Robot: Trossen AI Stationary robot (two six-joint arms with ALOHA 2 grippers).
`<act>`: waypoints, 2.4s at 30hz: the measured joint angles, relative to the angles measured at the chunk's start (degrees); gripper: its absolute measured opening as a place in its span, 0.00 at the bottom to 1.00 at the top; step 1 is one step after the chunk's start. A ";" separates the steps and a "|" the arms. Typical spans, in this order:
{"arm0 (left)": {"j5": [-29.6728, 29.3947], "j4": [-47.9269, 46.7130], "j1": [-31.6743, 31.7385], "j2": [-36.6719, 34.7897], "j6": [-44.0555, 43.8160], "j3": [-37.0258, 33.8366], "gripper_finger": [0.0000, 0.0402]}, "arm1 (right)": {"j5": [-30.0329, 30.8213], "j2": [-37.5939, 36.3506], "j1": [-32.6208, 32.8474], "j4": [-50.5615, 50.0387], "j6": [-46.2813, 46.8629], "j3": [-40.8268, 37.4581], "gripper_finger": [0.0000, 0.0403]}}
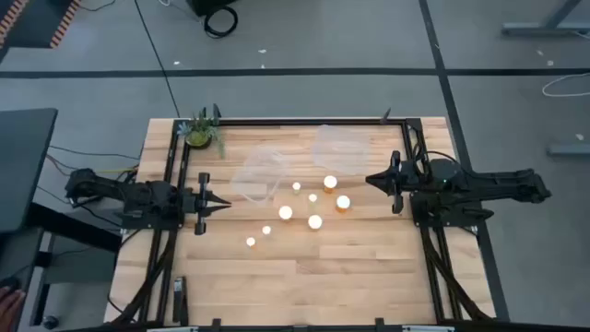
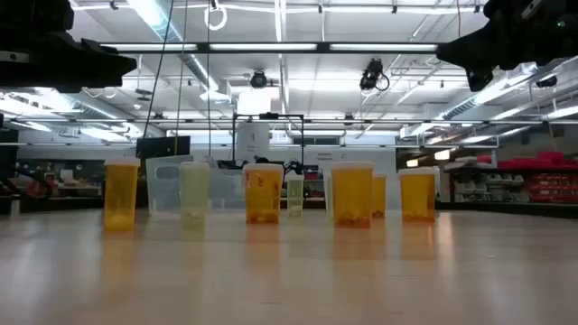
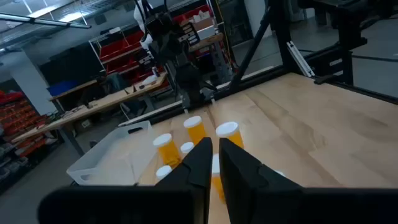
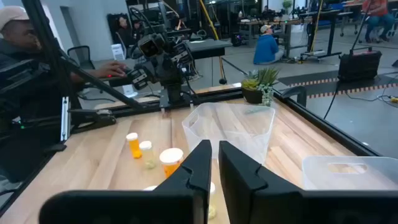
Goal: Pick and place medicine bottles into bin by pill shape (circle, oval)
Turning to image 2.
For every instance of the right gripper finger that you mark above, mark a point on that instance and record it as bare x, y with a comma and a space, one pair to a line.
474, 49
479, 79

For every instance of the round black ceiling device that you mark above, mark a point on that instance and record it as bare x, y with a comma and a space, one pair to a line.
258, 80

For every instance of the black aluminium rig frame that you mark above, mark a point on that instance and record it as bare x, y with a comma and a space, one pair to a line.
203, 47

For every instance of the wide orange pill bottle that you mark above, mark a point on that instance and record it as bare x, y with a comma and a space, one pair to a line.
417, 194
352, 194
263, 194

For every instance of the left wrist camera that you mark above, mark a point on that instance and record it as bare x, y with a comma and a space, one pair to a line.
36, 15

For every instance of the black stand frame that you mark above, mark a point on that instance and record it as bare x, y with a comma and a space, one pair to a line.
268, 116

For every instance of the clear plastic bin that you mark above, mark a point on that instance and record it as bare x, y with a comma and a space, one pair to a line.
327, 194
165, 189

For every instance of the shelf with red bins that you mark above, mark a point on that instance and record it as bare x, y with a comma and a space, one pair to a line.
548, 158

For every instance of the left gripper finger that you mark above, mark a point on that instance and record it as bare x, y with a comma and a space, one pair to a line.
108, 70
101, 49

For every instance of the pale green pill bottle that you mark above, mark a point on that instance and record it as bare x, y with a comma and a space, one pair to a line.
295, 196
194, 189

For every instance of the white cabinet machine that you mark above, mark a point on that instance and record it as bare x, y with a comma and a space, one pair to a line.
253, 140

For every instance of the white LED light bar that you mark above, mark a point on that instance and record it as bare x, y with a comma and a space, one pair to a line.
149, 47
262, 47
384, 47

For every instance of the slim orange pill bottle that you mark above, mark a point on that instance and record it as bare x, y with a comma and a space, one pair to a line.
121, 194
380, 196

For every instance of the black monitor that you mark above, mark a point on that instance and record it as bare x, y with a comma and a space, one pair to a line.
162, 146

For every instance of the black camera on frame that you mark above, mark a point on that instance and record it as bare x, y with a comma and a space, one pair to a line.
371, 74

